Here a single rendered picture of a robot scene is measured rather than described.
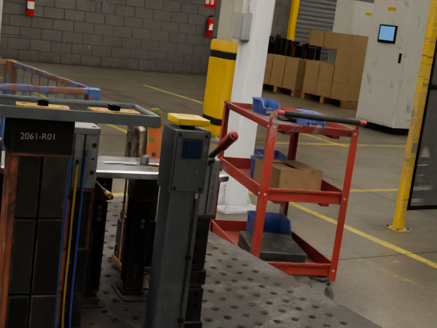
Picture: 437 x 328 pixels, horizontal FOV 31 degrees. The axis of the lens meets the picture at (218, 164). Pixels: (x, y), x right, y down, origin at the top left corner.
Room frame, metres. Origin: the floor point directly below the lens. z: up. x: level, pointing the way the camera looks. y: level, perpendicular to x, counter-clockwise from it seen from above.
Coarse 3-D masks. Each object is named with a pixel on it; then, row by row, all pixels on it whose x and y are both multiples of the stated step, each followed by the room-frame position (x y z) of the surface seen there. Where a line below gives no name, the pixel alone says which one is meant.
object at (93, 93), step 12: (0, 60) 4.51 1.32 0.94; (12, 60) 4.53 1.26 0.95; (12, 72) 4.53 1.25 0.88; (24, 72) 4.38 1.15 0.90; (36, 72) 4.19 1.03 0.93; (48, 72) 4.11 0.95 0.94; (0, 84) 3.34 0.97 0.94; (12, 84) 3.38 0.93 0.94; (72, 84) 3.79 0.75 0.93; (84, 96) 3.61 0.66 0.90; (96, 96) 3.60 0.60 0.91; (0, 120) 4.55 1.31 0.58; (0, 132) 4.54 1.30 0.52
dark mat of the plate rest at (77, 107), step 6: (0, 102) 1.25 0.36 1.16; (6, 102) 1.25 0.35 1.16; (12, 102) 1.26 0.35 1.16; (30, 102) 1.29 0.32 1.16; (36, 102) 1.30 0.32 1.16; (54, 102) 1.33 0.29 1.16; (60, 102) 1.34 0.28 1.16; (72, 108) 1.29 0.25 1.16; (78, 108) 1.30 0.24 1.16; (84, 108) 1.30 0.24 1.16; (120, 108) 1.37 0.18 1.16; (126, 108) 1.38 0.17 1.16; (132, 108) 1.39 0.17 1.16; (144, 114) 1.33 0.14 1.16
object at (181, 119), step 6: (168, 114) 1.38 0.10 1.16; (174, 114) 1.38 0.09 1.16; (180, 114) 1.39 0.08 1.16; (174, 120) 1.35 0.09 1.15; (180, 120) 1.33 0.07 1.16; (186, 120) 1.34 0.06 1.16; (192, 120) 1.34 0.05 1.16; (198, 120) 1.35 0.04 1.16; (204, 120) 1.35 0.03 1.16; (186, 126) 1.36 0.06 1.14; (192, 126) 1.36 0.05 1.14; (204, 126) 1.35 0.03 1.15
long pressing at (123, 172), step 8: (104, 160) 1.68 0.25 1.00; (112, 160) 1.70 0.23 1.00; (120, 160) 1.71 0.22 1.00; (128, 160) 1.72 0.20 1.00; (136, 160) 1.73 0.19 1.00; (152, 160) 1.76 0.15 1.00; (104, 168) 1.60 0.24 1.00; (112, 168) 1.61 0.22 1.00; (120, 168) 1.62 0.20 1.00; (128, 168) 1.63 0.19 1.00; (136, 168) 1.64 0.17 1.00; (144, 168) 1.66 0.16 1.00; (152, 168) 1.67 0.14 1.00; (96, 176) 1.56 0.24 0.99; (104, 176) 1.56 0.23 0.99; (112, 176) 1.57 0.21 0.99; (120, 176) 1.58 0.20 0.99; (128, 176) 1.58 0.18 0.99; (136, 176) 1.59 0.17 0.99; (144, 176) 1.60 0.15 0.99; (152, 176) 1.60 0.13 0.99; (224, 176) 1.68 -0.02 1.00
